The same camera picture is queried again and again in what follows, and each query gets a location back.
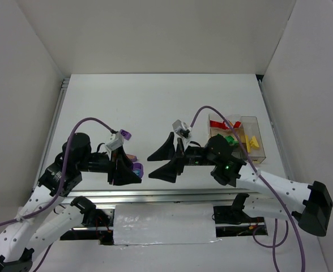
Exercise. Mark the red curved lego brick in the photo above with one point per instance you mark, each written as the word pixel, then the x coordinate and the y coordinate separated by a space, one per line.
pixel 219 125

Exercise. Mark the clear plastic container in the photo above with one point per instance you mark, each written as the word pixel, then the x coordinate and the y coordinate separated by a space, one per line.
pixel 228 120

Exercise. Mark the yellow half round lego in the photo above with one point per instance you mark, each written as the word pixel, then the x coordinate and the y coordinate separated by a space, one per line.
pixel 253 143

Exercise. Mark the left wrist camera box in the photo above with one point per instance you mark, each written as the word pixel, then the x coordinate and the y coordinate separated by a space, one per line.
pixel 116 141

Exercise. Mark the aluminium front rail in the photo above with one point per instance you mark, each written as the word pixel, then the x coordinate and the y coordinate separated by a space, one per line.
pixel 146 196

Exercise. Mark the white taped panel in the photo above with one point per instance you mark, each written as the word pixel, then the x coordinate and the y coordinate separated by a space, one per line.
pixel 150 224

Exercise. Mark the green square lego brick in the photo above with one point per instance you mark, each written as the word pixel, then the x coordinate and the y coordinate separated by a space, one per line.
pixel 230 140

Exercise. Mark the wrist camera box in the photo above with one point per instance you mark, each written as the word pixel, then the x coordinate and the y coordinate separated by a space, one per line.
pixel 116 141
pixel 183 130

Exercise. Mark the small red lego brick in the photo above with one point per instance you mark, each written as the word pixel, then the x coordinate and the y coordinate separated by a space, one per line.
pixel 237 124

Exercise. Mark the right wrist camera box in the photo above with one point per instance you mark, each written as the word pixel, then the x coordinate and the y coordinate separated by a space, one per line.
pixel 183 130

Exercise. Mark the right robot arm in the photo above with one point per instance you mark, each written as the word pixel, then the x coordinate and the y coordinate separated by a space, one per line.
pixel 309 205

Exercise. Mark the tall smoky plastic container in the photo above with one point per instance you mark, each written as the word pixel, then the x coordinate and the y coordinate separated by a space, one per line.
pixel 250 127

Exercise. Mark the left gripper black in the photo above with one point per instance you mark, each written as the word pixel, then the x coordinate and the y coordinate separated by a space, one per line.
pixel 111 169

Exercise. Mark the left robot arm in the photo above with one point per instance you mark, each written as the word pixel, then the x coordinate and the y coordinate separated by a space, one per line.
pixel 29 234

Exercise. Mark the purple sloped lego brick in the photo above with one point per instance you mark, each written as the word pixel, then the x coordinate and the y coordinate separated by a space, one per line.
pixel 126 135

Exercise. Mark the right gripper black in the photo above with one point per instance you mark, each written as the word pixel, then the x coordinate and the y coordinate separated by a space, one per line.
pixel 179 157

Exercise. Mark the purple butterfly half lego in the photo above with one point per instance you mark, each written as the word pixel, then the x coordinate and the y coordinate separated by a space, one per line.
pixel 133 158

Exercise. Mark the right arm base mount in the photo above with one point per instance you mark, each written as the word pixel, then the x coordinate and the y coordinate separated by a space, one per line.
pixel 231 221

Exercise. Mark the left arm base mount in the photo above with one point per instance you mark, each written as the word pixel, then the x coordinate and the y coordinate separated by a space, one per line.
pixel 100 230

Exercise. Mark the purple round flower lego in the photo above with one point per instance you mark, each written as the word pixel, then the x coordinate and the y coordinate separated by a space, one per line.
pixel 138 169

